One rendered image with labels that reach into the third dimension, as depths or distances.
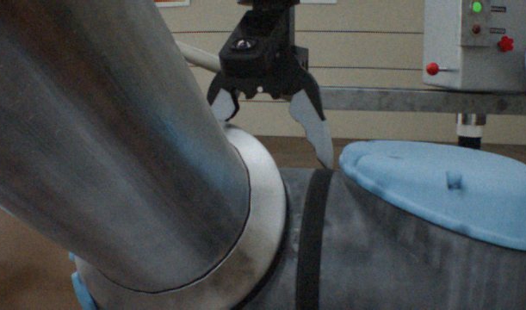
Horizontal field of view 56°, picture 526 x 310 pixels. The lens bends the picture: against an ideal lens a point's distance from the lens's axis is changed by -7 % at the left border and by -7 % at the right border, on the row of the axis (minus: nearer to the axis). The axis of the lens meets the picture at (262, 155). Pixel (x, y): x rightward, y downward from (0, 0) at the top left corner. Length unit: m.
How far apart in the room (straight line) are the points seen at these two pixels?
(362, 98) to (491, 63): 0.32
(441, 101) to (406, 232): 1.00
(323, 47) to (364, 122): 1.20
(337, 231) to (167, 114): 0.17
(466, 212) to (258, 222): 0.12
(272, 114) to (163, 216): 7.30
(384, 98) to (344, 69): 6.13
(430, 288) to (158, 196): 0.18
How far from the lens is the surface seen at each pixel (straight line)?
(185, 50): 1.00
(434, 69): 1.26
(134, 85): 0.19
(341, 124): 7.44
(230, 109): 0.58
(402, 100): 1.27
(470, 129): 1.39
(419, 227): 0.32
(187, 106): 0.22
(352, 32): 7.38
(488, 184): 0.32
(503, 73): 1.33
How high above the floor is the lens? 1.26
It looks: 12 degrees down
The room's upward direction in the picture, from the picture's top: straight up
